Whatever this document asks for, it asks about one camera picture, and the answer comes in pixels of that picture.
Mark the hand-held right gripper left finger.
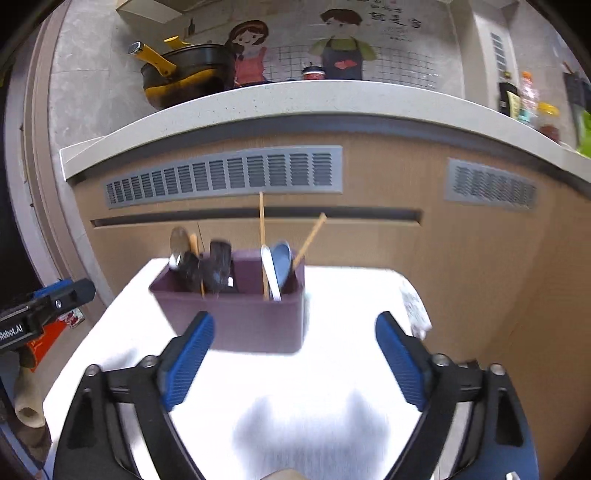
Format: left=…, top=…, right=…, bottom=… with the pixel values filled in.
left=53, top=311, right=216, bottom=480

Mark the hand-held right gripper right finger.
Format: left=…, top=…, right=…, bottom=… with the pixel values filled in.
left=374, top=311, right=540, bottom=480

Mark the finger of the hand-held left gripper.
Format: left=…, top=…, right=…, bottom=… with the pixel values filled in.
left=28, top=278, right=75, bottom=302
left=47, top=278, right=97, bottom=320

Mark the maroon plastic utensil holder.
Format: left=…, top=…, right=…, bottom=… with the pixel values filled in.
left=148, top=249, right=306, bottom=355

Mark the wooden spoon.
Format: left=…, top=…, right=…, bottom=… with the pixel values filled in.
left=189, top=233, right=207, bottom=296

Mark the translucent white spoon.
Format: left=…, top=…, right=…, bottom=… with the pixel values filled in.
left=260, top=244, right=282, bottom=302

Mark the blue-grey plastic spoon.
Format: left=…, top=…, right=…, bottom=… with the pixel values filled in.
left=270, top=241, right=293, bottom=289

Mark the red box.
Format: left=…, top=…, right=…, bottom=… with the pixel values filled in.
left=25, top=318, right=70, bottom=370

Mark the patterned white towel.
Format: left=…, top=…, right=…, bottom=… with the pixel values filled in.
left=399, top=274, right=432, bottom=340

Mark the beige rounded object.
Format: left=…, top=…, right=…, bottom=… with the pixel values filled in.
left=13, top=367, right=46, bottom=429

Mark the white lace tablecloth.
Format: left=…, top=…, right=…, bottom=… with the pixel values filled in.
left=44, top=258, right=462, bottom=480

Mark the long grey vent grille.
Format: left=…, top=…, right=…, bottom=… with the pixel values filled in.
left=105, top=145, right=344, bottom=209

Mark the short grey vent grille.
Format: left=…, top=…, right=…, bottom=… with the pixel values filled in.
left=444, top=158, right=540, bottom=212

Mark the white stone kitchen countertop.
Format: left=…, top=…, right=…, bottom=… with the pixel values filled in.
left=60, top=79, right=591, bottom=185

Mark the jar with yellow lid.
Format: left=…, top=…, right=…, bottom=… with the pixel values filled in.
left=538, top=102, right=561, bottom=141

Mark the dark sauce bottle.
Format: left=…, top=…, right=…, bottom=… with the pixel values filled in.
left=498, top=82, right=522, bottom=118

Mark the green plastic dishware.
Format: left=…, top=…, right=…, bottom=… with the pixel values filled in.
left=575, top=111, right=591, bottom=158

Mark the clear bottle with orange cap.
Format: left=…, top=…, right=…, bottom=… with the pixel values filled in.
left=518, top=71, right=539, bottom=125

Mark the black dish rack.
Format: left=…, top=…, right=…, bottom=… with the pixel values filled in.
left=562, top=62, right=591, bottom=121

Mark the black pan with long yellow handle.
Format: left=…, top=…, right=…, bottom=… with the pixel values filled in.
left=127, top=41, right=232, bottom=112

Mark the black pot with yellow handle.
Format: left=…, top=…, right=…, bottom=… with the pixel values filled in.
left=159, top=37, right=236, bottom=86

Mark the cartoon wall sticker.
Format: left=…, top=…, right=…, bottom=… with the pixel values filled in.
left=226, top=0, right=465, bottom=97

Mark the small wall vent panel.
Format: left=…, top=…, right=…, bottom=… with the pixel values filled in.
left=489, top=32, right=506, bottom=75

